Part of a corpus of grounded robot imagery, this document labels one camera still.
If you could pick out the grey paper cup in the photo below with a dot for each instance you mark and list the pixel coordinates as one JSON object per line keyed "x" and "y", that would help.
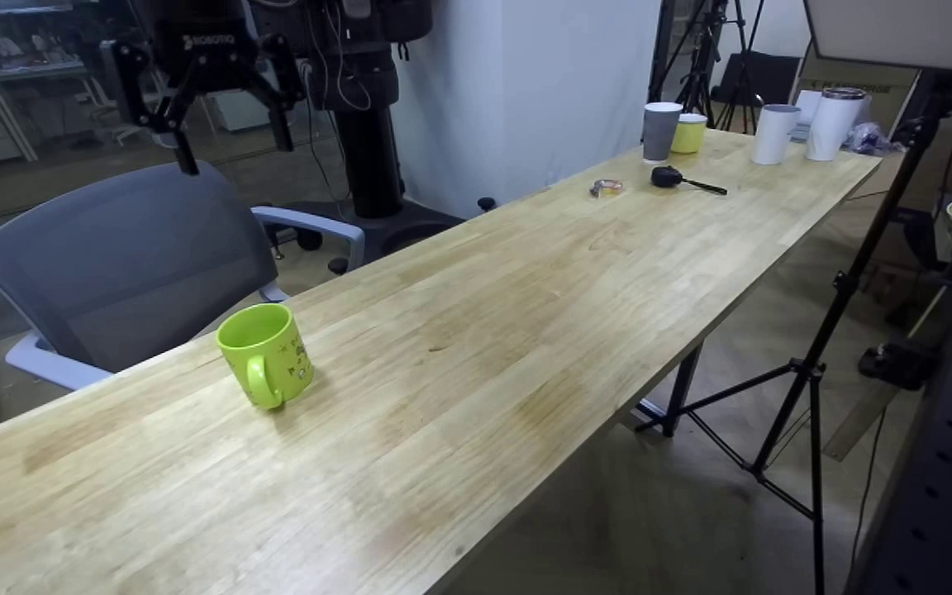
{"x": 661, "y": 135}

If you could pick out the grey office chair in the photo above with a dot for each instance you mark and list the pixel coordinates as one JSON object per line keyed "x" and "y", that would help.
{"x": 124, "y": 265}

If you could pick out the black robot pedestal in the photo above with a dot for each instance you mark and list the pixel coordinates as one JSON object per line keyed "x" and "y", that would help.
{"x": 373, "y": 152}

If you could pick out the black floor box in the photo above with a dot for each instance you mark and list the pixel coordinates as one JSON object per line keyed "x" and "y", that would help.
{"x": 897, "y": 365}

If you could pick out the small yellow cup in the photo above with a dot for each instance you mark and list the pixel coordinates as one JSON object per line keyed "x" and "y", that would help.
{"x": 691, "y": 137}

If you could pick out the black table leg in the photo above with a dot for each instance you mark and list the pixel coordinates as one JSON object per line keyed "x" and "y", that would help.
{"x": 682, "y": 389}

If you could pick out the crumpled plastic bag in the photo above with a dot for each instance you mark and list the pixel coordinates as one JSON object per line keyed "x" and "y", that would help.
{"x": 872, "y": 137}

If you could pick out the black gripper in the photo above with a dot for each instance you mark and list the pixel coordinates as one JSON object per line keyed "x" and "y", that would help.
{"x": 214, "y": 49}

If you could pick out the tall white cup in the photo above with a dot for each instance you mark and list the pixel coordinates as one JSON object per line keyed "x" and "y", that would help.
{"x": 834, "y": 128}
{"x": 804, "y": 109}

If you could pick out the yellow-green mug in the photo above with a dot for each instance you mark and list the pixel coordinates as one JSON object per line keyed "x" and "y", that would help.
{"x": 277, "y": 355}

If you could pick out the coloured rubber bands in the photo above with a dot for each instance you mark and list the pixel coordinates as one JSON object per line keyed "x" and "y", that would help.
{"x": 605, "y": 185}

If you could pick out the black tripod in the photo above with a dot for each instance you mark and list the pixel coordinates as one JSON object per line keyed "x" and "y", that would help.
{"x": 845, "y": 285}

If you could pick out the black folding chair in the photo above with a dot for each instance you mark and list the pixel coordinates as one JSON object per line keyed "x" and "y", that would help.
{"x": 758, "y": 76}

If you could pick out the short white cup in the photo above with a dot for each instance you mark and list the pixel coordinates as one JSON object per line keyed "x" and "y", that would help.
{"x": 776, "y": 137}

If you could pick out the background desk shelves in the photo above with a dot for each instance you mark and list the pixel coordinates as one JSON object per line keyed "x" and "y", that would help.
{"x": 2, "y": 76}

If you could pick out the black background light stands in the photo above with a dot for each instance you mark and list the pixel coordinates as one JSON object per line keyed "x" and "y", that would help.
{"x": 701, "y": 52}

